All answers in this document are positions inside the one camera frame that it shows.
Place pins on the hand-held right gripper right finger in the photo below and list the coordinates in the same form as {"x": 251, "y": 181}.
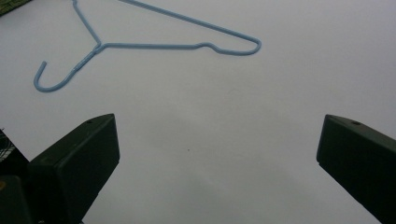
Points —
{"x": 358, "y": 155}

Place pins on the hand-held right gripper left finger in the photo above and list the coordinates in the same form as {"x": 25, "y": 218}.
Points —
{"x": 74, "y": 168}

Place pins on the dark patterned cloth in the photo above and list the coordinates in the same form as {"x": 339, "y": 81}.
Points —
{"x": 11, "y": 4}

